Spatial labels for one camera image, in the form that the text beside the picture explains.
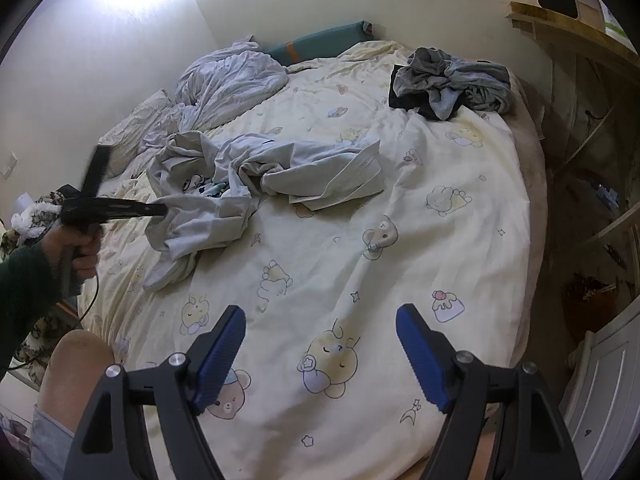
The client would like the person's left leg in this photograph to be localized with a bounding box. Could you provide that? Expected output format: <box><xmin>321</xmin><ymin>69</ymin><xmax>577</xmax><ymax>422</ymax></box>
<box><xmin>37</xmin><ymin>330</ymin><xmax>126</xmax><ymax>480</ymax></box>

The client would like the white and green box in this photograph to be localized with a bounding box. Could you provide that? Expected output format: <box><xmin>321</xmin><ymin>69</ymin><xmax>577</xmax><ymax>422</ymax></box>
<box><xmin>570</xmin><ymin>0</ymin><xmax>628</xmax><ymax>43</ymax></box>

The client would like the crumpled pale grey quilt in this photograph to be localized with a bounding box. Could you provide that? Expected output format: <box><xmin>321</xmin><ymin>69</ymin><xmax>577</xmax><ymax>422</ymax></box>
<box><xmin>137</xmin><ymin>37</ymin><xmax>288</xmax><ymax>161</ymax></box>

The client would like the white cabinet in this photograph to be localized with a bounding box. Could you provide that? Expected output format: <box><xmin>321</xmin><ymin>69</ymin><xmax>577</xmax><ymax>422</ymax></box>
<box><xmin>557</xmin><ymin>305</ymin><xmax>640</xmax><ymax>466</ymax></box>

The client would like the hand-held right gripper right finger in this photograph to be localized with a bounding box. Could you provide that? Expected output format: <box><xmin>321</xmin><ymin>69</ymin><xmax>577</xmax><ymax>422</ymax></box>
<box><xmin>396</xmin><ymin>303</ymin><xmax>583</xmax><ymax>480</ymax></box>

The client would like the white printed t-shirt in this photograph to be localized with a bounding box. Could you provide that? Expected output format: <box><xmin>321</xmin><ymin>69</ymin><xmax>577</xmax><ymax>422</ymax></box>
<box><xmin>142</xmin><ymin>130</ymin><xmax>386</xmax><ymax>293</ymax></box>

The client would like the wooden shelf unit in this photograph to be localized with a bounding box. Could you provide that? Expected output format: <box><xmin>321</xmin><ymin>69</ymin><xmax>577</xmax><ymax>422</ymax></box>
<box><xmin>505</xmin><ymin>2</ymin><xmax>640</xmax><ymax>321</ymax></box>

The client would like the teal bolster with orange band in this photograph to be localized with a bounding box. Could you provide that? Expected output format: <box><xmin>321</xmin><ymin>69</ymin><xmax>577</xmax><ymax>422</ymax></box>
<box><xmin>262</xmin><ymin>21</ymin><xmax>373</xmax><ymax>66</ymax></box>

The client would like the beige mattress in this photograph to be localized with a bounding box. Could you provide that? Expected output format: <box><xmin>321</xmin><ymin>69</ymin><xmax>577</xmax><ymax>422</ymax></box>
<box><xmin>505</xmin><ymin>77</ymin><xmax>551</xmax><ymax>361</ymax></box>

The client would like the cream pillow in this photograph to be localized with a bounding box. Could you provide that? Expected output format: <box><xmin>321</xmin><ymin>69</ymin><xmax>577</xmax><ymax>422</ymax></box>
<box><xmin>97</xmin><ymin>90</ymin><xmax>173</xmax><ymax>176</ymax></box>

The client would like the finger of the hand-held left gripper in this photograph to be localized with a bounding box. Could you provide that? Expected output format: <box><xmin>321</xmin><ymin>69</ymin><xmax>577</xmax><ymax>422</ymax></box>
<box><xmin>75</xmin><ymin>198</ymin><xmax>169</xmax><ymax>223</ymax></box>

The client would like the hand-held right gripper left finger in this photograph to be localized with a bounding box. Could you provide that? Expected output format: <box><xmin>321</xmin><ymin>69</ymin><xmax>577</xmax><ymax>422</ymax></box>
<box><xmin>62</xmin><ymin>305</ymin><xmax>247</xmax><ymax>480</ymax></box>

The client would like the grey shirt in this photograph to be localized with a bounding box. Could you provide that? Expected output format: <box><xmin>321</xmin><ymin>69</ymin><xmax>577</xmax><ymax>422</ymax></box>
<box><xmin>392</xmin><ymin>47</ymin><xmax>468</xmax><ymax>121</ymax></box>

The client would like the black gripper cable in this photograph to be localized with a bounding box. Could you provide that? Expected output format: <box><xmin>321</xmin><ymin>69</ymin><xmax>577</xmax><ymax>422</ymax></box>
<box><xmin>0</xmin><ymin>267</ymin><xmax>101</xmax><ymax>376</ymax></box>

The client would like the person's left hand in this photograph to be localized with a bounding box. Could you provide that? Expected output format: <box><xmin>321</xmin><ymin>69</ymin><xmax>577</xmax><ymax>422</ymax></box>
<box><xmin>45</xmin><ymin>224</ymin><xmax>104</xmax><ymax>285</ymax></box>

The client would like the black garment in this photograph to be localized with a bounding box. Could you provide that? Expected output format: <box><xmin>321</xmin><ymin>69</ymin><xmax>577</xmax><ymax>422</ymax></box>
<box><xmin>389</xmin><ymin>78</ymin><xmax>436</xmax><ymax>117</ymax></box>

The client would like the black and white fluffy blanket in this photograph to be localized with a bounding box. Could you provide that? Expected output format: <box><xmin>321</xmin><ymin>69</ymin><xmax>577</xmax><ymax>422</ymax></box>
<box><xmin>0</xmin><ymin>185</ymin><xmax>76</xmax><ymax>386</ymax></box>

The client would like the cream cartoon print duvet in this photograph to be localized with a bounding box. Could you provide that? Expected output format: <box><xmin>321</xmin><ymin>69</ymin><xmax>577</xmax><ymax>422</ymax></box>
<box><xmin>75</xmin><ymin>40</ymin><xmax>533</xmax><ymax>476</ymax></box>

